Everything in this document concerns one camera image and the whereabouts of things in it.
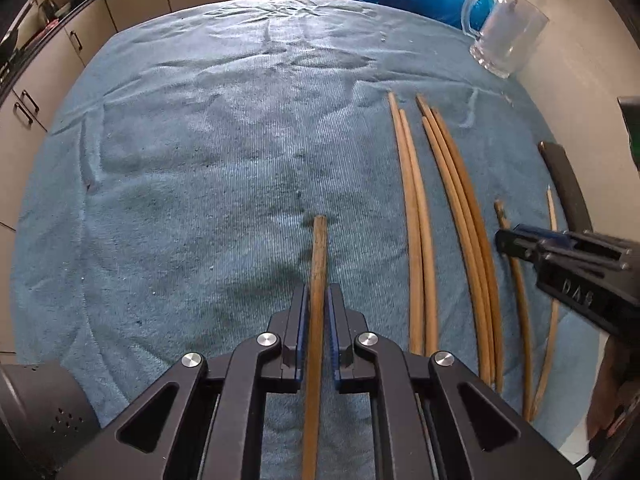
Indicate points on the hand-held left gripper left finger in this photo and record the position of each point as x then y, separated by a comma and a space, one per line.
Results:
301, 330

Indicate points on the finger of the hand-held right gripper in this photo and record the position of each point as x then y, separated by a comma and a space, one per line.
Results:
585, 250
520, 242

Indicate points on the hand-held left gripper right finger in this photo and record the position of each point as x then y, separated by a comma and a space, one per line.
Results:
334, 330

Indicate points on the wooden chopstick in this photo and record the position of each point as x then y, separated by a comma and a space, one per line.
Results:
522, 310
416, 285
318, 260
491, 260
547, 350
429, 285
470, 260
480, 260

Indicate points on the grey metal chopstick holder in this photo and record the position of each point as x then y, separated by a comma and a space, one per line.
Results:
40, 410

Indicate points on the person's right hand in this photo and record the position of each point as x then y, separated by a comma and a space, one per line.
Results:
602, 390

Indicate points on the blue towel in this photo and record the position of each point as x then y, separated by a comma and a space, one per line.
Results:
200, 160

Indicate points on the clear glass mug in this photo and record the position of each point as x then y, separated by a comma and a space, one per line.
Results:
515, 35

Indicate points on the white lower kitchen cabinets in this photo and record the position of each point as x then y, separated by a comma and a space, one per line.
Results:
75, 50

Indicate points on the dark kettle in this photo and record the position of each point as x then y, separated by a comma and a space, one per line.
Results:
48, 10

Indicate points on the black kitchen countertop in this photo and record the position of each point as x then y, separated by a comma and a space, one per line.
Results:
30, 25

